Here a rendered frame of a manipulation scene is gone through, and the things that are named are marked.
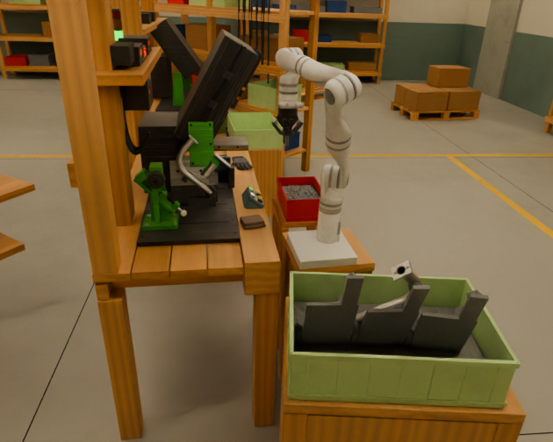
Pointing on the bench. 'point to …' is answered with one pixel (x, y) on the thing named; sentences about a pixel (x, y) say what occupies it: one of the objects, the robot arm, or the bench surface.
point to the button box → (251, 199)
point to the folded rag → (252, 222)
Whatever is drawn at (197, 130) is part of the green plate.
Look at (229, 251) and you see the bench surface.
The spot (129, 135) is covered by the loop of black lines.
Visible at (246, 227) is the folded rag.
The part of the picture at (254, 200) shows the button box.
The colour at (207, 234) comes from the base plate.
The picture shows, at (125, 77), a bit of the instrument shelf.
